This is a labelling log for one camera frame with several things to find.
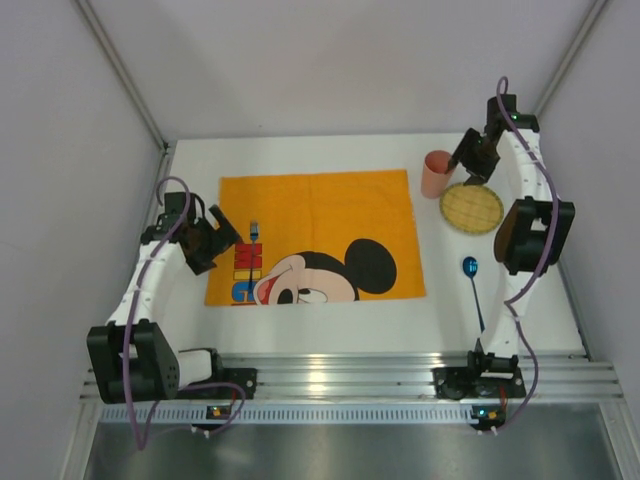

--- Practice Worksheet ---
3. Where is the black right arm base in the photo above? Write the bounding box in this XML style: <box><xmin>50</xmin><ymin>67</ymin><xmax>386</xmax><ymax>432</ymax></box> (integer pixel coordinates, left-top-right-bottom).
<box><xmin>432</xmin><ymin>351</ymin><xmax>526</xmax><ymax>401</ymax></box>

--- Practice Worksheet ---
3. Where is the aluminium mounting rail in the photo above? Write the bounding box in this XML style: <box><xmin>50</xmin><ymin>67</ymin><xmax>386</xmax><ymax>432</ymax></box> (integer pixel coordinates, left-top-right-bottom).
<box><xmin>222</xmin><ymin>354</ymin><xmax>623</xmax><ymax>424</ymax></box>

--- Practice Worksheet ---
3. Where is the yellow woven round plate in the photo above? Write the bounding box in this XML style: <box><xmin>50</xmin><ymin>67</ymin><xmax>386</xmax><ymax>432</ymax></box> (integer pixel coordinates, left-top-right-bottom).
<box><xmin>439</xmin><ymin>183</ymin><xmax>504</xmax><ymax>236</ymax></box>

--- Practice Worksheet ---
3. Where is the blue metal fork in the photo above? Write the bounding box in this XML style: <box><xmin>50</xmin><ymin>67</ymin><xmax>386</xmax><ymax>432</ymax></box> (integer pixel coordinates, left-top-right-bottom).
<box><xmin>248</xmin><ymin>220</ymin><xmax>259</xmax><ymax>293</ymax></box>

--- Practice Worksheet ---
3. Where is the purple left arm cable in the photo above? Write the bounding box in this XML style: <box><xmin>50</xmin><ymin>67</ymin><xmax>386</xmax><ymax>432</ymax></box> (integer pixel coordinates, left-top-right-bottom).
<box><xmin>124</xmin><ymin>175</ymin><xmax>247</xmax><ymax>451</ymax></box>

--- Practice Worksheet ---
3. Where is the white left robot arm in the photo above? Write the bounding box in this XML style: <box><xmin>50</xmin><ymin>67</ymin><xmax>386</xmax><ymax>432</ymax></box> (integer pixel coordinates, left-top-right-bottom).
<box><xmin>86</xmin><ymin>192</ymin><xmax>241</xmax><ymax>404</ymax></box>

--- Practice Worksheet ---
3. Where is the orange cartoon print cloth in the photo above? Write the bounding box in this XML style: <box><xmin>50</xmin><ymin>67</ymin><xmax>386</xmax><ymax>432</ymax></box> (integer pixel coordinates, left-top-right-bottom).
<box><xmin>204</xmin><ymin>169</ymin><xmax>426</xmax><ymax>307</ymax></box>

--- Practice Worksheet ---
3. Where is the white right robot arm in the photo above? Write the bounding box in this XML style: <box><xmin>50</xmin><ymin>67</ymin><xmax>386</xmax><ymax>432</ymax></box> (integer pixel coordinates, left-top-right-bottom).
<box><xmin>447</xmin><ymin>92</ymin><xmax>575</xmax><ymax>358</ymax></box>

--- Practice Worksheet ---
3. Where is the pink plastic cup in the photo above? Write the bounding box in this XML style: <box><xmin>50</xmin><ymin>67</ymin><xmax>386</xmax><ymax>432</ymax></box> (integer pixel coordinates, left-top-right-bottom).
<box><xmin>421</xmin><ymin>150</ymin><xmax>455</xmax><ymax>199</ymax></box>

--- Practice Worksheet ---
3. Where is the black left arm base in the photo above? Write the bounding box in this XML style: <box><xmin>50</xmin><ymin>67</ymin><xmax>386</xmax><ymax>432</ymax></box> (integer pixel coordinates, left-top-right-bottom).
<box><xmin>177</xmin><ymin>367</ymin><xmax>258</xmax><ymax>400</ymax></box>

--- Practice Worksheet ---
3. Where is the blue metal spoon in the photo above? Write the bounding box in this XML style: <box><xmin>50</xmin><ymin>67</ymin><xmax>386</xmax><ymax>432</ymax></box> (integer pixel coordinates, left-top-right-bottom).
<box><xmin>462</xmin><ymin>256</ymin><xmax>486</xmax><ymax>333</ymax></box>

